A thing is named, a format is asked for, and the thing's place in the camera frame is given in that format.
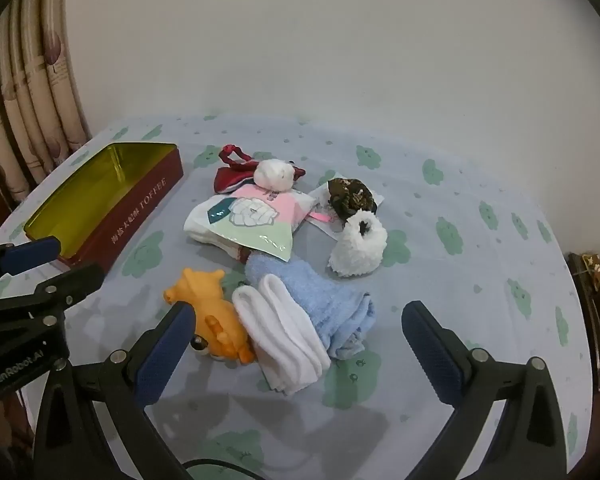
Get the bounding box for white fluffy scrunchie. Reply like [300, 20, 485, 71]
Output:
[328, 210, 388, 277]

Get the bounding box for red satin pouch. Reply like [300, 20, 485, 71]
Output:
[215, 144, 307, 195]

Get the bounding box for orange plush toy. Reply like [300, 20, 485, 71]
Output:
[163, 268, 257, 365]

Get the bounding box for white socks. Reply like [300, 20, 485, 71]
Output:
[231, 275, 332, 396]

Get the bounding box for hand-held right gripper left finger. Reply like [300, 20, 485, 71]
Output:
[32, 301, 201, 480]

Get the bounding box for white cotton ball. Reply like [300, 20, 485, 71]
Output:
[253, 158, 297, 191]

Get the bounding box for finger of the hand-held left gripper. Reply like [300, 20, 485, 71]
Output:
[0, 261, 106, 327]
[0, 236, 62, 282]

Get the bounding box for green cloud print tablecloth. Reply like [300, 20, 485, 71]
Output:
[0, 112, 598, 480]

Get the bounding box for black cable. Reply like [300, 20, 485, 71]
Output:
[182, 457, 261, 480]

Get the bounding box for white flat sachet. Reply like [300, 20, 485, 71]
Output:
[307, 180, 385, 241]

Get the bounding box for dark floral scrunchie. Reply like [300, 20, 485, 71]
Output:
[326, 177, 378, 221]

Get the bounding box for pink green wet wipes packet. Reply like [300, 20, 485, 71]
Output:
[183, 183, 317, 263]

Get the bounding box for red rectangular tin box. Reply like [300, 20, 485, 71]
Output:
[24, 142, 184, 281]

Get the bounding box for beige patterned curtain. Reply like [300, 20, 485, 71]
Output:
[0, 0, 93, 206]

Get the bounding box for blue fluffy sock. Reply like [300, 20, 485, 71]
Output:
[244, 253, 377, 361]

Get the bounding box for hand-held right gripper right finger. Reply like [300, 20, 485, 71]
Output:
[401, 300, 567, 480]

